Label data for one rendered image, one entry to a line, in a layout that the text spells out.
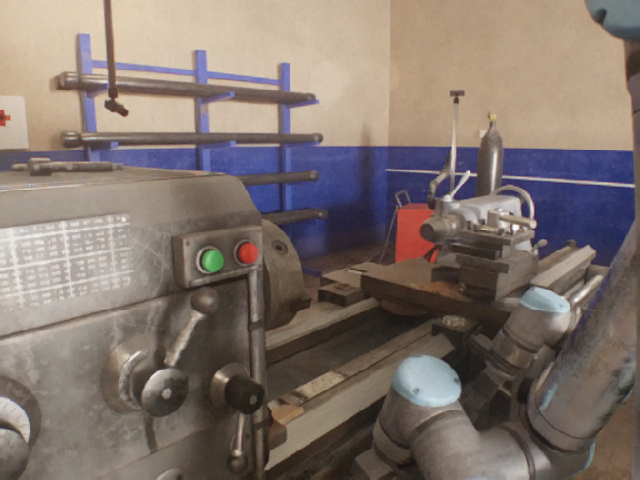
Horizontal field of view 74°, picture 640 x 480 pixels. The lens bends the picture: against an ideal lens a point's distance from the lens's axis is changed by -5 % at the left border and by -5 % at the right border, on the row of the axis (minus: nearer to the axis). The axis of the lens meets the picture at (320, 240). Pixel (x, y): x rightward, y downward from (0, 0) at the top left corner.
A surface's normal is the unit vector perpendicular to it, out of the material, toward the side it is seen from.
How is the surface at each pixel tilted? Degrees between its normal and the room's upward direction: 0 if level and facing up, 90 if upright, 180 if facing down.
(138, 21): 90
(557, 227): 90
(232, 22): 90
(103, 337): 90
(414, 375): 19
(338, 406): 36
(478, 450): 24
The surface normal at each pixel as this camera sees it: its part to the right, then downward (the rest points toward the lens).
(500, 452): 0.15, -0.78
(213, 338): 0.71, 0.15
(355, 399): 0.42, -0.70
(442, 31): -0.70, 0.15
